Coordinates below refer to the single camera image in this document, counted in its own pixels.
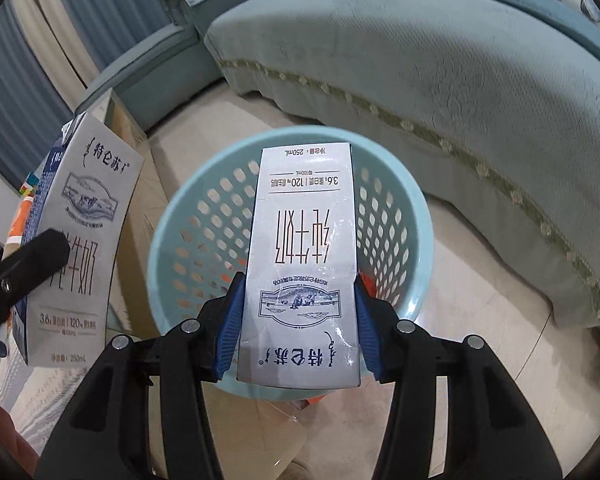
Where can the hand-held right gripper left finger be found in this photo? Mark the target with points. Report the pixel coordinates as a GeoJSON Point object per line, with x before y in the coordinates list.
{"type": "Point", "coordinates": [228, 330]}

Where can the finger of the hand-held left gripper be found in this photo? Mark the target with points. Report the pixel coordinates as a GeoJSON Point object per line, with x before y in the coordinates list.
{"type": "Point", "coordinates": [27, 265]}

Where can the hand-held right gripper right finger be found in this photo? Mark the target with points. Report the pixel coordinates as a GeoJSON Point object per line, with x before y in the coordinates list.
{"type": "Point", "coordinates": [367, 330]}

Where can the white milk carton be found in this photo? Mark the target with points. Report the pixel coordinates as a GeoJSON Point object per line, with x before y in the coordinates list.
{"type": "Point", "coordinates": [87, 210]}
{"type": "Point", "coordinates": [300, 240]}

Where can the light blue plastic basket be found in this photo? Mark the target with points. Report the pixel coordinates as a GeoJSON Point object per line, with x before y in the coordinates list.
{"type": "Point", "coordinates": [205, 200]}

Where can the orange white packet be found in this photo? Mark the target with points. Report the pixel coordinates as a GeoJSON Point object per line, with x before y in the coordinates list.
{"type": "Point", "coordinates": [19, 225]}

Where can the orange wrapper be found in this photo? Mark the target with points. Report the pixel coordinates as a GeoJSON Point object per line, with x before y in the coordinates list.
{"type": "Point", "coordinates": [367, 282]}

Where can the cardboard box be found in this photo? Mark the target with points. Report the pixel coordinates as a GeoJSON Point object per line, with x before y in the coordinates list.
{"type": "Point", "coordinates": [122, 122]}

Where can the blue striped curtain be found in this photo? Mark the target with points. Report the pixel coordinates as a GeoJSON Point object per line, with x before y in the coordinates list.
{"type": "Point", "coordinates": [35, 60]}

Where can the teal sofa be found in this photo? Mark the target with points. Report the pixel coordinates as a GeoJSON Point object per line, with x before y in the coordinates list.
{"type": "Point", "coordinates": [145, 70]}

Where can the grey-green sofa cover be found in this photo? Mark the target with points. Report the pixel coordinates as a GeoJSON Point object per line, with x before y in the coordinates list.
{"type": "Point", "coordinates": [430, 85]}

